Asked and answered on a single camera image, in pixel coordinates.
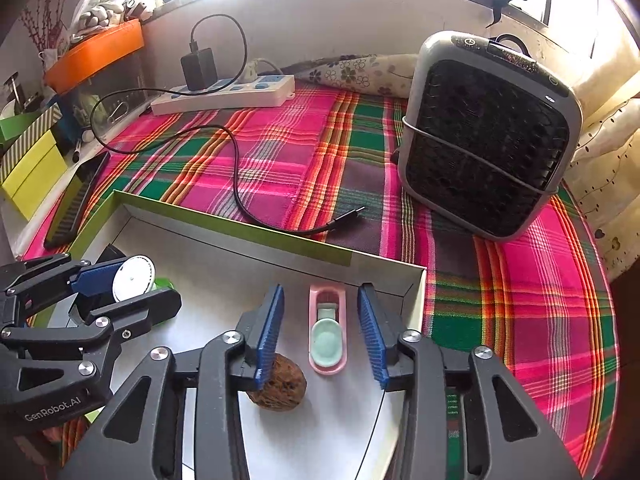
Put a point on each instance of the cream heart-print curtain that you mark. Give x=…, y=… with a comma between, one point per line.
x=610, y=160

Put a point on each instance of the brown walnut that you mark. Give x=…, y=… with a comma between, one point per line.
x=285, y=382

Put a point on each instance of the black charger adapter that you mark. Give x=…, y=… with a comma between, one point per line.
x=197, y=70

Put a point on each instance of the black clip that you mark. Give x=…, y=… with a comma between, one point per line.
x=505, y=0

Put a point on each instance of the black smartphone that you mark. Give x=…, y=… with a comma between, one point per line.
x=75, y=200

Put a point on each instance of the striped box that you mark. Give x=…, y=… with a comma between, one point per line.
x=35, y=132

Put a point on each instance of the white and green spool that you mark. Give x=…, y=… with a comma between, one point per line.
x=132, y=275

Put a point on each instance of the clear plastic bag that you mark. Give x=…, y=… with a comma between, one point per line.
x=100, y=0

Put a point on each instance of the pink and teal toy toilet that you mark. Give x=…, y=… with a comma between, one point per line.
x=327, y=345

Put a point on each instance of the grey desk fan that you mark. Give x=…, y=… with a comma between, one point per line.
x=480, y=135

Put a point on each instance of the floral pillow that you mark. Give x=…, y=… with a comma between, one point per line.
x=360, y=72

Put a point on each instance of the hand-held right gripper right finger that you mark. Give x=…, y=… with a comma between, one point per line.
x=372, y=340

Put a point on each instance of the yellow-green box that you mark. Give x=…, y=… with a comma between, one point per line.
x=30, y=175

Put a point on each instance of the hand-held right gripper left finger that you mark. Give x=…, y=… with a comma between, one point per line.
x=267, y=340

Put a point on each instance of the pink green plaid blanket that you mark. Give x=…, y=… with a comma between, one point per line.
x=300, y=160

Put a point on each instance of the orange box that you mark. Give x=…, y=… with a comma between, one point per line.
x=95, y=55

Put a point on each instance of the red blossom branches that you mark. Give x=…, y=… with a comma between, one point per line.
x=42, y=20

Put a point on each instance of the white power strip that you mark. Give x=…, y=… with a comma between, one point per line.
x=225, y=97

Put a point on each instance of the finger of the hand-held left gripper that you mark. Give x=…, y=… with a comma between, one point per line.
x=95, y=275
x=145, y=310

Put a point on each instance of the white cardboard box green rim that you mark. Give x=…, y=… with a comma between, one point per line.
x=210, y=270

